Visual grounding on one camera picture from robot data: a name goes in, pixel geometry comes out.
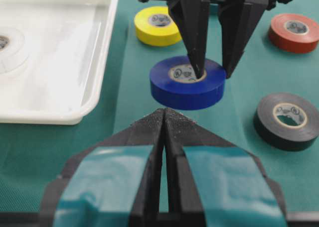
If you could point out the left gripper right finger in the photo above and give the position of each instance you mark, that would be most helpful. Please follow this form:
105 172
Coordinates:
214 183

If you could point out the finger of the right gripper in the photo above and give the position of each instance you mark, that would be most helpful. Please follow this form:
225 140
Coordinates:
191 18
238 21

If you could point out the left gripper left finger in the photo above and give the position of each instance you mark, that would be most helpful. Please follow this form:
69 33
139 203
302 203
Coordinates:
115 183

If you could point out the yellow tape roll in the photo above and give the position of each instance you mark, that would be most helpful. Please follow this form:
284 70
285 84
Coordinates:
155 27

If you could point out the blue tape roll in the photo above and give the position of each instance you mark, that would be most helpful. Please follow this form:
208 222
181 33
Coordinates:
175 85

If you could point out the white tape roll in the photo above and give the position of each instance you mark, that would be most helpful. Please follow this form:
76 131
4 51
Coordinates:
13 49

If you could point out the orange red tape roll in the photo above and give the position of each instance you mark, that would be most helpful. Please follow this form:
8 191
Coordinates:
294 33

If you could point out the black tape roll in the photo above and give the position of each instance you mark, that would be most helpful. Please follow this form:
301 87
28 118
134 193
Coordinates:
287 121

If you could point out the white plastic tray case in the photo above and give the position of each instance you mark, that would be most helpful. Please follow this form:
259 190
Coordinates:
68 43

